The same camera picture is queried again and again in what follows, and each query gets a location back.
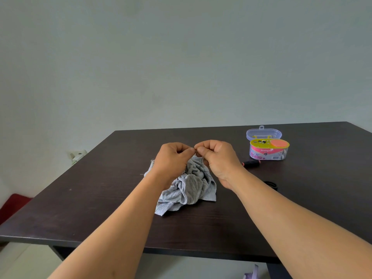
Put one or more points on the person's left hand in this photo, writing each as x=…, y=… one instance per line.
x=170, y=162

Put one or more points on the person's right hand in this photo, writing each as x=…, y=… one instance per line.
x=222, y=161

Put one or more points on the person's left thumb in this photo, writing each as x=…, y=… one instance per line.
x=188, y=154

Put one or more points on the person's right thumb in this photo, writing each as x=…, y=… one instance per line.
x=202, y=155

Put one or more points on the grey striped cloth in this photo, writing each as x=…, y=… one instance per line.
x=189, y=188

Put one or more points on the person's right forearm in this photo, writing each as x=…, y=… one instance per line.
x=290, y=229

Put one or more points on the person's left forearm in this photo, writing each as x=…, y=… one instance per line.
x=122, y=229

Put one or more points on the dark sewing thread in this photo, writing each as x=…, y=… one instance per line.
x=205, y=165

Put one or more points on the black thread spool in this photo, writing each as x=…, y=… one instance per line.
x=251, y=164

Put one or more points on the clear plastic box lid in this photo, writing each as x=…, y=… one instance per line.
x=263, y=133

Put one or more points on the clear sewing kit box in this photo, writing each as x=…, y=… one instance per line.
x=268, y=150

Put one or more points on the black scissors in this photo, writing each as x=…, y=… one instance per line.
x=271, y=185

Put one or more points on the purple cloth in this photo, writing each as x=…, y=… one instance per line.
x=252, y=273

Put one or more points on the red cushion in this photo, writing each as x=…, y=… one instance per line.
x=13, y=206

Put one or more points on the white wall socket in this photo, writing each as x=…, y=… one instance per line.
x=78, y=156

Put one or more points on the dark table frame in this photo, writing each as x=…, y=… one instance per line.
x=62, y=252

